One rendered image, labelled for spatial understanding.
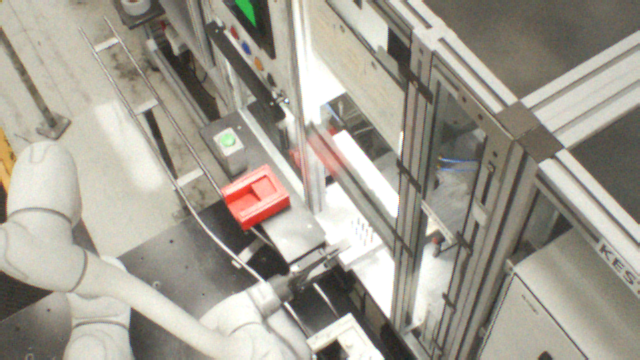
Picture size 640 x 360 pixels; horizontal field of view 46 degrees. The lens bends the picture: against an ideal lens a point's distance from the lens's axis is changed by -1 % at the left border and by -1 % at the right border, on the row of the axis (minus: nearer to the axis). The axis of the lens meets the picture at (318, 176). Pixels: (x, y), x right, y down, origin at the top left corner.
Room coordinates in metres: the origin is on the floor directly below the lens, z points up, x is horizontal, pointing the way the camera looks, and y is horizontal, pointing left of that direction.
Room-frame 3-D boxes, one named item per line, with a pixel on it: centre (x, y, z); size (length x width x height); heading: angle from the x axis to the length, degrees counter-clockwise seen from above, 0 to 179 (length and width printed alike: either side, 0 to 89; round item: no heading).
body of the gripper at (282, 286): (0.80, 0.10, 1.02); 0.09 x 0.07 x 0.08; 118
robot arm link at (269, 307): (0.76, 0.17, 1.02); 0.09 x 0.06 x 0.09; 28
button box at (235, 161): (1.25, 0.24, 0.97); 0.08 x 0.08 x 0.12; 28
